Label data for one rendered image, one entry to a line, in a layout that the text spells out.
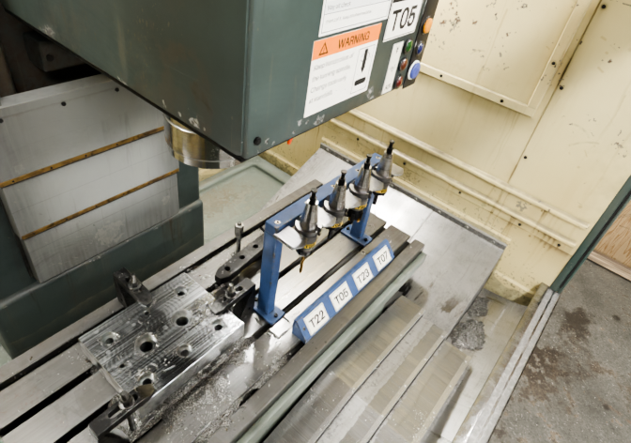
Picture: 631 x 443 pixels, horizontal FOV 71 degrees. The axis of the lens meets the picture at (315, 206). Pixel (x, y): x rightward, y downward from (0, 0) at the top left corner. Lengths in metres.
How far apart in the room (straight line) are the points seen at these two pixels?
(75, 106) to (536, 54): 1.25
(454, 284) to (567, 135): 0.62
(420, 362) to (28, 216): 1.15
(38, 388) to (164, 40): 0.86
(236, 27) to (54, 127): 0.74
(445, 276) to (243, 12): 1.38
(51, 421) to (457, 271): 1.30
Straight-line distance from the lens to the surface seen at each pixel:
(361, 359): 1.39
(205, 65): 0.56
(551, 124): 1.57
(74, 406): 1.18
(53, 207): 1.29
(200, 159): 0.75
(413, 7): 0.78
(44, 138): 1.18
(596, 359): 2.94
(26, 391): 1.23
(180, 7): 0.57
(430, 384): 1.47
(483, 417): 1.39
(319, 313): 1.23
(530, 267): 1.82
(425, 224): 1.80
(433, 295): 1.68
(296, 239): 1.01
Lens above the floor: 1.91
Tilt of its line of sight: 39 degrees down
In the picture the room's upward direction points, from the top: 10 degrees clockwise
